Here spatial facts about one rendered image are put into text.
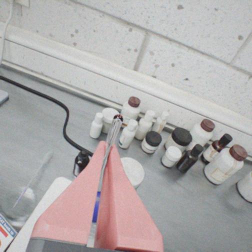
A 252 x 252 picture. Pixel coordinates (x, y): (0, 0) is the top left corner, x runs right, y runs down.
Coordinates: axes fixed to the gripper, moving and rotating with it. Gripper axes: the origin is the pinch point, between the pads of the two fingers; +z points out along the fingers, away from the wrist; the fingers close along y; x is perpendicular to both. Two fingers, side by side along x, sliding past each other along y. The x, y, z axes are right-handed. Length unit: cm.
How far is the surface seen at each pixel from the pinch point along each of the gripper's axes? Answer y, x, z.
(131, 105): -6.6, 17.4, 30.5
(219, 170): -30.4, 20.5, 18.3
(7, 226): 10.1, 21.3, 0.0
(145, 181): -12.7, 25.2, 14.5
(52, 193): 4.8, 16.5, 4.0
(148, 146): -12.9, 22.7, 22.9
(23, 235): 6.6, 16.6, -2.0
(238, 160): -32.2, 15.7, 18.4
